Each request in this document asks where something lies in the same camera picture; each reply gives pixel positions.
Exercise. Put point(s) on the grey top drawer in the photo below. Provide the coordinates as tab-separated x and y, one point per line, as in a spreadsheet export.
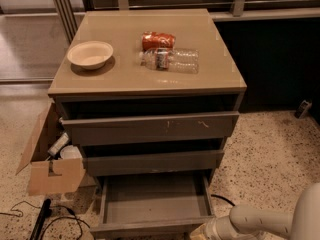
161	119

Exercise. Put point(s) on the grey drawer cabinet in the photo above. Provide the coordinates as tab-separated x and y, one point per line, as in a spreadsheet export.
124	77

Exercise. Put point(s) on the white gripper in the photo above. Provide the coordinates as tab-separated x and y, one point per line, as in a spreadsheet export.
216	227

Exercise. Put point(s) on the beige paper bowl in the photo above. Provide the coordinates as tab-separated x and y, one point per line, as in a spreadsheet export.
90	55

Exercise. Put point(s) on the grey drawer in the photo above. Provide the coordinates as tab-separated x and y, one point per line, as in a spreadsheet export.
156	157
153	204
161	119

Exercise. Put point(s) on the small black device on floor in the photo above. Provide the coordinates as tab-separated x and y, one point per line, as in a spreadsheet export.
303	108

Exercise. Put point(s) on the clear plastic water bottle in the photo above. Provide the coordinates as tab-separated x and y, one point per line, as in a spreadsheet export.
177	60

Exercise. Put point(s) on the white cup in box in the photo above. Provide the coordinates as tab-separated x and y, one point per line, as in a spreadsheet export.
70	152

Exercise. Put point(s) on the grey bottom drawer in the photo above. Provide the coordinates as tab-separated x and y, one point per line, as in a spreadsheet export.
153	204

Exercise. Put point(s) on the grey middle drawer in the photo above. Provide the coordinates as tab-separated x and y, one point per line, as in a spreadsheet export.
156	157

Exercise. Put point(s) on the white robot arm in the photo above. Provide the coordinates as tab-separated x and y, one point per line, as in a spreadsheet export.
248	223

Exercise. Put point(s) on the black power strip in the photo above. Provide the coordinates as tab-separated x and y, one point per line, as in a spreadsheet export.
45	212

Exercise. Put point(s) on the bottle in cardboard box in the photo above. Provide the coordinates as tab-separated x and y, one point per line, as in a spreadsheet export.
62	141

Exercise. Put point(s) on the brown cardboard box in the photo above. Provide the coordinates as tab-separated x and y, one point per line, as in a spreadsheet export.
50	176

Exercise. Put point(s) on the orange soda can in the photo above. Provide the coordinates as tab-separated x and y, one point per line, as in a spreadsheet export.
151	39

